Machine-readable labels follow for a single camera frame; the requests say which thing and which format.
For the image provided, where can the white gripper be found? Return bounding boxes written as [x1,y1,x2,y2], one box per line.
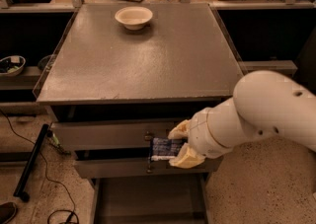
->
[168,108,232,169]

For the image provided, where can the blueberry rxbar dark wrapper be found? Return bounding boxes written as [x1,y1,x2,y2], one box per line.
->
[149,137,186,162]

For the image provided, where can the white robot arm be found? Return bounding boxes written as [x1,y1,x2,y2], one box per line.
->
[168,71,316,169]

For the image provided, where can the middle grey drawer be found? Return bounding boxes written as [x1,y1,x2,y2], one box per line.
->
[74,147,222,179]

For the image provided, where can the grey drawer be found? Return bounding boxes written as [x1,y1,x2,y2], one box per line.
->
[51,118,180,151]
[74,147,222,179]
[91,174,213,224]

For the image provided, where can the top grey drawer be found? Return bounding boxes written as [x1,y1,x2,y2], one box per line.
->
[51,118,180,151]

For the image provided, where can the bottom grey drawer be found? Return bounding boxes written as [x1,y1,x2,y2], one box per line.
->
[91,174,213,224]

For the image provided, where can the grey drawer cabinet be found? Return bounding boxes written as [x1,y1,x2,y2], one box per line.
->
[35,2,255,224]

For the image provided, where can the grey side shelf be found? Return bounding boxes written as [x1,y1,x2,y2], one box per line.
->
[239,60,297,77]

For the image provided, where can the white paper bowl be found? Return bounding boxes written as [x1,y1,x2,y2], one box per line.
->
[115,6,153,31]

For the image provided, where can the dark glass bowl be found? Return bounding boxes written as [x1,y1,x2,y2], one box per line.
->
[38,54,56,71]

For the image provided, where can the black bar on floor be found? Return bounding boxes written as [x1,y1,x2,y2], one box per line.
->
[14,124,48,202]

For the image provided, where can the dark shoe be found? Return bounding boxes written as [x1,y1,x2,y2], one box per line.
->
[0,202,18,224]

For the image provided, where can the white bowl with items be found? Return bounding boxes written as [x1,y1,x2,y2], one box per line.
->
[0,55,26,77]

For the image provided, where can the black floor cable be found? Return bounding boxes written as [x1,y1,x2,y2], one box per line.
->
[0,108,81,224]

